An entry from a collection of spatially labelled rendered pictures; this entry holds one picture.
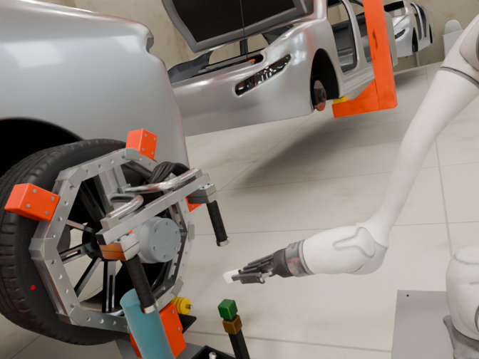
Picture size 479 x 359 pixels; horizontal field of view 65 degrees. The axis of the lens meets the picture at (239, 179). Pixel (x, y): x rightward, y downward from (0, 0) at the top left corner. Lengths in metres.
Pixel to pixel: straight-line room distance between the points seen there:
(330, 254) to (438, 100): 0.41
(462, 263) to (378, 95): 3.42
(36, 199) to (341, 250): 0.75
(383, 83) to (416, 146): 3.46
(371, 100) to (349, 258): 3.61
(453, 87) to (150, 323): 0.95
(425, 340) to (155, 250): 0.81
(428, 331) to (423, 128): 0.65
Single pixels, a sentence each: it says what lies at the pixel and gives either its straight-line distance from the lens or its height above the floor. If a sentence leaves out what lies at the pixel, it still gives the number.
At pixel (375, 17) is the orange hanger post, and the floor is 1.46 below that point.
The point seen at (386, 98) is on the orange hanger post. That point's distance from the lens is 4.38.
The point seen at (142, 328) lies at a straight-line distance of 1.15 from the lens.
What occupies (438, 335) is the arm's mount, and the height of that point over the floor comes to 0.40.
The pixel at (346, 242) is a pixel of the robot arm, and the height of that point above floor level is 0.83.
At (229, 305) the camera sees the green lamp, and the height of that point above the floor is 0.66.
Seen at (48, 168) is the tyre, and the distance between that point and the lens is 1.18.
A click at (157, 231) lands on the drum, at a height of 0.89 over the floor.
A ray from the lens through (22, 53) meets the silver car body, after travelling 1.64.
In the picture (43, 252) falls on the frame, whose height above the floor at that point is 0.95.
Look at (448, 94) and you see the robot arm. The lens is 0.92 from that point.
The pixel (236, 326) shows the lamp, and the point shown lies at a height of 0.59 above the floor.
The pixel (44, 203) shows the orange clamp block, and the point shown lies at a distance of 1.08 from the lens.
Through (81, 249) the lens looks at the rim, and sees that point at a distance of 1.26.
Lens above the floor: 1.24
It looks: 15 degrees down
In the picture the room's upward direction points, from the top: 15 degrees counter-clockwise
